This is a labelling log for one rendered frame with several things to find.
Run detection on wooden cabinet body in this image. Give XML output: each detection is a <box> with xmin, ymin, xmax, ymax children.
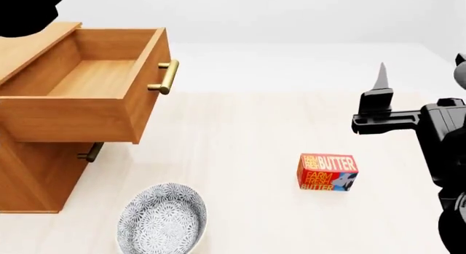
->
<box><xmin>0</xmin><ymin>20</ymin><xmax>106</xmax><ymax>215</ymax></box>

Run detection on red butter box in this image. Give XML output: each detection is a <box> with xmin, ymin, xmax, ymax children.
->
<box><xmin>296</xmin><ymin>152</ymin><xmax>360</xmax><ymax>193</ymax></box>

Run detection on long brass drawer handle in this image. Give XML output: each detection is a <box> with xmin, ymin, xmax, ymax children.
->
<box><xmin>146</xmin><ymin>59</ymin><xmax>181</xmax><ymax>96</ymax></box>

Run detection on open wooden drawer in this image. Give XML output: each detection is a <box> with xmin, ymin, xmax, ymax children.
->
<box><xmin>0</xmin><ymin>26</ymin><xmax>173</xmax><ymax>145</ymax></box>

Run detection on dark brass drawer handle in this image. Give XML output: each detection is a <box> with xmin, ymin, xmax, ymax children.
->
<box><xmin>76</xmin><ymin>141</ymin><xmax>105</xmax><ymax>164</ymax></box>

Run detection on white blue patterned bowl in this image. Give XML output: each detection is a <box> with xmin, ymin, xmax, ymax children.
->
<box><xmin>116</xmin><ymin>182</ymin><xmax>208</xmax><ymax>254</ymax></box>

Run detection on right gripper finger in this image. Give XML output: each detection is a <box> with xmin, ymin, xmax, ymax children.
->
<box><xmin>452</xmin><ymin>52</ymin><xmax>466</xmax><ymax>91</ymax></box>
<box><xmin>358</xmin><ymin>62</ymin><xmax>395</xmax><ymax>116</ymax></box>

